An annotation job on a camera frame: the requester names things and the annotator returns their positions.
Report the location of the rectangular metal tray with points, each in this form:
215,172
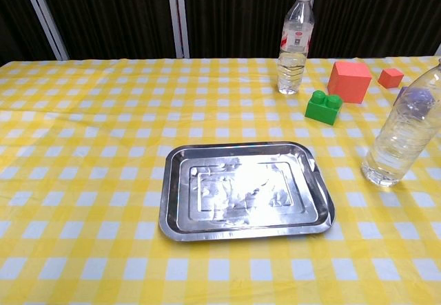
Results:
241,188

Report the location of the yellow checked tablecloth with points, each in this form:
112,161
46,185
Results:
103,146

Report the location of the bottle with green cap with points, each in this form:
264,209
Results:
396,139

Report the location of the large orange cube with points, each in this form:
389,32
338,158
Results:
348,84

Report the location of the small orange cube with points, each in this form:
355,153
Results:
391,78

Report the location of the purple cube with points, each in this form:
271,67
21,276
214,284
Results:
402,95

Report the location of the green building brick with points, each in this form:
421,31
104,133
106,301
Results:
322,110

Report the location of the bottle with white cap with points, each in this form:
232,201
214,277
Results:
294,53

